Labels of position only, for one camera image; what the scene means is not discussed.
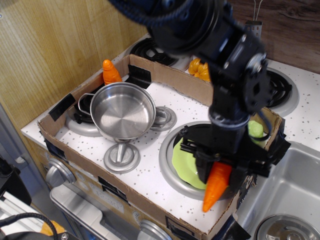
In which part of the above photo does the hanging metal slotted spatula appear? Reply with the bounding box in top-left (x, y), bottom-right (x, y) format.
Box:
top-left (245, 0), bottom-right (263, 38)

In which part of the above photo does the green toy broccoli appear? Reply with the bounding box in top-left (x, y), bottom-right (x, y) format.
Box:
top-left (247, 120), bottom-right (264, 144)

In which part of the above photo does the silver oven door handle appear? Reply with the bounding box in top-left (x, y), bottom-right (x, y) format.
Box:
top-left (50, 185), bottom-right (125, 240)

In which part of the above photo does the orange cloth piece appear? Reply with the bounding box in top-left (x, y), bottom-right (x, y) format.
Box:
top-left (40, 220), bottom-right (66, 236)

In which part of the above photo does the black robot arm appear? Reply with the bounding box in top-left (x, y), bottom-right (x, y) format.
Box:
top-left (112, 0), bottom-right (274, 190)

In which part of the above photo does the stainless steel pot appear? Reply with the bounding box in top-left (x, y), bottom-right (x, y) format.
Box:
top-left (87, 82), bottom-right (156, 143)

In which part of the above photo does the black cable bottom left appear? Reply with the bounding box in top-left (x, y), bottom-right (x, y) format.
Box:
top-left (0, 211), bottom-right (58, 240)

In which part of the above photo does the silver stove knob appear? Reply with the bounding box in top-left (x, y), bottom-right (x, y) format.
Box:
top-left (150, 106), bottom-right (177, 132)
top-left (103, 143), bottom-right (141, 174)

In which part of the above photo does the orange toy pumpkin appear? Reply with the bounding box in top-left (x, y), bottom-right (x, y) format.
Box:
top-left (188, 58), bottom-right (211, 82)

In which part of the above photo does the silver metal sink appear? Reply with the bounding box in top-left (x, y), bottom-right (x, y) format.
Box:
top-left (236, 142), bottom-right (320, 240)

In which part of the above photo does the silver oven knob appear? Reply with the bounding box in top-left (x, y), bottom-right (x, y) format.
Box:
top-left (137, 219), bottom-right (172, 240)
top-left (45, 158), bottom-right (76, 188)

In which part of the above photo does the black burner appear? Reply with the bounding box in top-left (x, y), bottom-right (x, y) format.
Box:
top-left (125, 37), bottom-right (192, 72)
top-left (266, 67), bottom-right (300, 118)
top-left (65, 93), bottom-right (102, 137)

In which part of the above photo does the silver front stove knob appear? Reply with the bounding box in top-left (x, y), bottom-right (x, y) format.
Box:
top-left (103, 143), bottom-right (141, 174)

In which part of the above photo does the small orange toy carrot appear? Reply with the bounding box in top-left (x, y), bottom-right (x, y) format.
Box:
top-left (102, 59), bottom-right (122, 85)

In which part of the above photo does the back left black burner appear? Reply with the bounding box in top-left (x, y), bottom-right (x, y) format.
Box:
top-left (125, 37), bottom-right (192, 72)

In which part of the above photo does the silver oven knob right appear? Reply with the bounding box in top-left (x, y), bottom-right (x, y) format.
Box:
top-left (137, 219), bottom-right (172, 240)

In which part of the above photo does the front left black burner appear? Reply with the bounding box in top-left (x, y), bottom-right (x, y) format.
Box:
top-left (65, 93), bottom-right (102, 137)

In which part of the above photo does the brown cardboard fence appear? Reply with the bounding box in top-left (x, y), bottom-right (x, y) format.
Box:
top-left (37, 53), bottom-right (291, 240)

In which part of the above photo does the silver oven knob left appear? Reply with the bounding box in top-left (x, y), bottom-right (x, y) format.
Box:
top-left (45, 158), bottom-right (76, 188)

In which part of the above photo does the front right burner ring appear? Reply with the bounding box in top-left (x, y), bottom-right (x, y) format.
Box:
top-left (158, 121), bottom-right (238, 202)

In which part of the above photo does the orange toy carrot green top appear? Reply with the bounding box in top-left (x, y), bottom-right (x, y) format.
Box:
top-left (202, 162), bottom-right (232, 213)

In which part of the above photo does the light green plastic plate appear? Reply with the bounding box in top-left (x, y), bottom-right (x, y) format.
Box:
top-left (171, 139), bottom-right (207, 190)

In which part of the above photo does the back right black burner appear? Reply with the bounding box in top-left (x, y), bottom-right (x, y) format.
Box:
top-left (266, 67), bottom-right (300, 118)

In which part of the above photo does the silver middle stove knob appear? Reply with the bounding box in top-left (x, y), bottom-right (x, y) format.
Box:
top-left (150, 106), bottom-right (177, 132)

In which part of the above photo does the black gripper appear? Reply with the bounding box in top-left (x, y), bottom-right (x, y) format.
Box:
top-left (179, 119), bottom-right (275, 195)

